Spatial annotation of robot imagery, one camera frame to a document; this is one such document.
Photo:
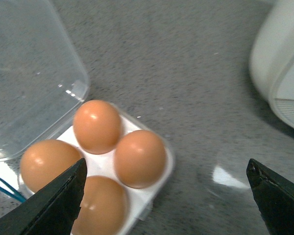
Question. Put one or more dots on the brown egg in box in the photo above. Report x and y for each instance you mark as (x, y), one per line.
(97, 127)
(140, 159)
(45, 160)

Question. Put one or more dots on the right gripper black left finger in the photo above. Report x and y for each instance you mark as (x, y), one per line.
(53, 209)

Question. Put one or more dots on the brown egg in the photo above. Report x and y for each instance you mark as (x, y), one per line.
(103, 209)
(140, 159)
(97, 127)
(45, 160)

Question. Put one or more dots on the clear plastic egg box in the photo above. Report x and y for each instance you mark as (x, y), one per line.
(42, 83)

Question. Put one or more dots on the white Joyoung blender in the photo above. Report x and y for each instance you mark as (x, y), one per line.
(271, 63)

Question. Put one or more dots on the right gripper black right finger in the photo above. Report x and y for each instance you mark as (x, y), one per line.
(274, 196)

